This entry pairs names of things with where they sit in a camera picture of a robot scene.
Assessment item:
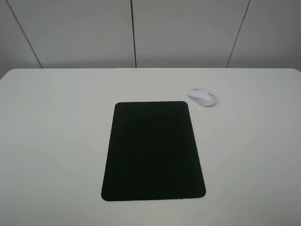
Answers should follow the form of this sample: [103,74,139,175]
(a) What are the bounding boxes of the white computer mouse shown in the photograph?
[187,88,217,107]

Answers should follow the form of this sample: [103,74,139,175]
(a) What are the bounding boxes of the black rectangular mouse pad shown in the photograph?
[101,101,206,202]

